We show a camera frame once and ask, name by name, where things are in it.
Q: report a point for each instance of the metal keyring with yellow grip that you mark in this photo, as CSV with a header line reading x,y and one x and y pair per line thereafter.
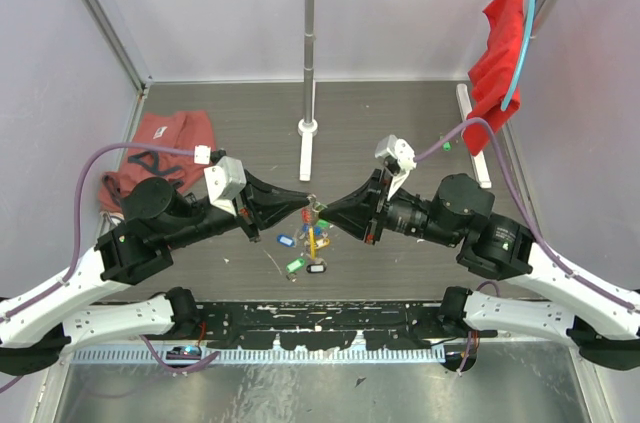
x,y
313,255

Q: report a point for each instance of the dusty pink folded shirt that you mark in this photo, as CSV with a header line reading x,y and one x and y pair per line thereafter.
x,y
183,130

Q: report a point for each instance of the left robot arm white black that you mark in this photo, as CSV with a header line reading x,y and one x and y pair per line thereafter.
x,y
59,316

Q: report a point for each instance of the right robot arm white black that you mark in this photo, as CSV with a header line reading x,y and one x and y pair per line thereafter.
x,y
578,309

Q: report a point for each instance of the white slotted cable duct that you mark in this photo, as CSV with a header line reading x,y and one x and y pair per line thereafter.
x,y
356,354

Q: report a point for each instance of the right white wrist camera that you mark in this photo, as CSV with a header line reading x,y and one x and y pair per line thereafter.
x,y
397,159

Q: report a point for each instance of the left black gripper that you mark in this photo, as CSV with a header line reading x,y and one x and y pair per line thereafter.
x,y
257,204

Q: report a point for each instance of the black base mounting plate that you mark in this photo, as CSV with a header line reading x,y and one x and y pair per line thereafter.
x,y
322,325

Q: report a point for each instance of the red hanging cloth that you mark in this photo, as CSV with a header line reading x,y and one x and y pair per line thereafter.
x,y
492,74

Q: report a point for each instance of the blue key tag left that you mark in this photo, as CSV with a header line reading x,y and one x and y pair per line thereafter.
x,y
286,240

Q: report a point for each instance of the yellow key tag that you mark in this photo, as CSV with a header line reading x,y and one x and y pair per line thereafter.
x,y
318,243

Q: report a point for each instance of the black key tag centre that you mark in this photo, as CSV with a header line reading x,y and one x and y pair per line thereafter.
x,y
316,268

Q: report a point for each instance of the light blue hanger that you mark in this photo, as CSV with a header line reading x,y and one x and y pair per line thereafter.
x,y
527,35

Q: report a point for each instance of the small green-lit circuit board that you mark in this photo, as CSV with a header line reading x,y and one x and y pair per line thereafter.
x,y
185,352

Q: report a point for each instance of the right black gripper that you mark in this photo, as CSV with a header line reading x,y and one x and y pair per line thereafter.
x,y
352,213

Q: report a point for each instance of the aluminium frame post left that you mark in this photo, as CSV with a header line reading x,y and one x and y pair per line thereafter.
x,y
105,15

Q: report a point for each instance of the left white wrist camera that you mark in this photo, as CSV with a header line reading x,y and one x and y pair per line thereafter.
x,y
224,177

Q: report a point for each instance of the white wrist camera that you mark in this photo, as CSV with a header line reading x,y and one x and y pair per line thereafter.
x,y
224,177
397,159

